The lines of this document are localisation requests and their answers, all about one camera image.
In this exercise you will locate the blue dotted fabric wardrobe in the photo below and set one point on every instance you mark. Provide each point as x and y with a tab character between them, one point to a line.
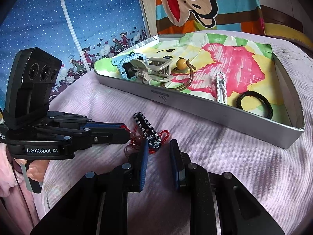
78	32

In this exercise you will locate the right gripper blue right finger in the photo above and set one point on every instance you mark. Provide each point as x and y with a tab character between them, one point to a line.
177	165

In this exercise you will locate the yellow pillow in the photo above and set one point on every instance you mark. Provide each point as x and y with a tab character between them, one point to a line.
286	33

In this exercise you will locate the silver cardboard tray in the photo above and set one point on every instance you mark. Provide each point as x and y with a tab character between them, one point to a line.
252	114

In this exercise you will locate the dark wooden headboard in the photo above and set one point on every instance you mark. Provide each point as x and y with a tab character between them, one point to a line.
274	16

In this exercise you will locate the brown hair tie yellow bead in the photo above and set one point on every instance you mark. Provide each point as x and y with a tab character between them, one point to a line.
183	68

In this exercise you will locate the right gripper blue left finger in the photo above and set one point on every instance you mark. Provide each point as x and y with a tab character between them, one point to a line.
143	165

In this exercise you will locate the pink bed cover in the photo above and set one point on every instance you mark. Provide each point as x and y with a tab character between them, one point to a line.
281	180

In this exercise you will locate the beige hair claw clip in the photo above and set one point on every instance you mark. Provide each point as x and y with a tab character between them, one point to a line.
153	69

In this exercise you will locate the light blue smart watch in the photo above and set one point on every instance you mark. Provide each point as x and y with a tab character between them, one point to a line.
124	66

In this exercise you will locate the black white braided hair clip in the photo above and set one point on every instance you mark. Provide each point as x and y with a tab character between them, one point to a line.
148	131

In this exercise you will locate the person's left hand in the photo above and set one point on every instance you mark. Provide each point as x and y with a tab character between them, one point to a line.
36	170

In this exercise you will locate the striped monkey cartoon blanket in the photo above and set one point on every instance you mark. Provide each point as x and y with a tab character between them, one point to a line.
184	16

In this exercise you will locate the colourful painted paper liner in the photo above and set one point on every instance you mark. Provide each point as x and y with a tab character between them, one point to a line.
247	65

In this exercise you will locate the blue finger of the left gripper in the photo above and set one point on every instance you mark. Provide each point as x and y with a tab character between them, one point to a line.
104	125
109	136

